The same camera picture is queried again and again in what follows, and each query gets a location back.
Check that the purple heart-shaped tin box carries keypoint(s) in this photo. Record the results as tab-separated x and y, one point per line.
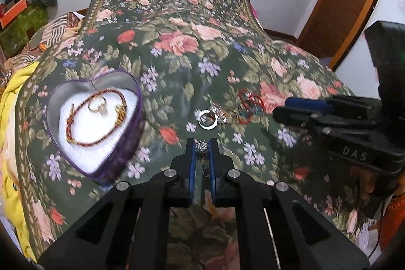
97	146

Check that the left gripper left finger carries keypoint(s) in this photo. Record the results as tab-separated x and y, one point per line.
182	192

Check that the silver crystal jewelry piece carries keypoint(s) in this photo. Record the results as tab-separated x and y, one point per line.
202	150

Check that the green floral bedspread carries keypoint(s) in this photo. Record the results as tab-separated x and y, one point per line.
206	70

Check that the gold ring earring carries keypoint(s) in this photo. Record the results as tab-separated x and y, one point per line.
97	104

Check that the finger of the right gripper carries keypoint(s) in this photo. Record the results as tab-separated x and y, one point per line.
299	117
310	105

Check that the orange box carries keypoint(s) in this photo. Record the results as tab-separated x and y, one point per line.
13	12

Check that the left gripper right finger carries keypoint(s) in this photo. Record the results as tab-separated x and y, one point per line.
222	192

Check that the brown wooden door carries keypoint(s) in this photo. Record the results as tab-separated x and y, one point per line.
333	28

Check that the green patterned box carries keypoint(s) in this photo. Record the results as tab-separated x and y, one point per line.
16	35

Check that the striped patchwork quilt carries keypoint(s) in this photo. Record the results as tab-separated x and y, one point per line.
60	29

